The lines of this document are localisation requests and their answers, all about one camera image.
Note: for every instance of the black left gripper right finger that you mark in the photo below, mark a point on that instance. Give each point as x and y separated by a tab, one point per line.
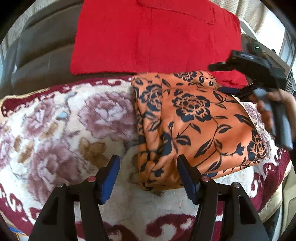
240	220

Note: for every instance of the red pillow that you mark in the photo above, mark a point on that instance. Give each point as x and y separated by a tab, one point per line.
153	36

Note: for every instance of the orange floral garment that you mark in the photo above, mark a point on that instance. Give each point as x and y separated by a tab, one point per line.
186	114

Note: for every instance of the right hand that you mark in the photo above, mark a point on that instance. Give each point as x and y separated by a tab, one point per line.
267	117

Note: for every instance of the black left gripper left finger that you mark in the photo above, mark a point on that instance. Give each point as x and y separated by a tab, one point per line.
56	220

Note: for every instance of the floral plush blanket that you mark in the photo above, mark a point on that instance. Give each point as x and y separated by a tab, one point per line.
66	133

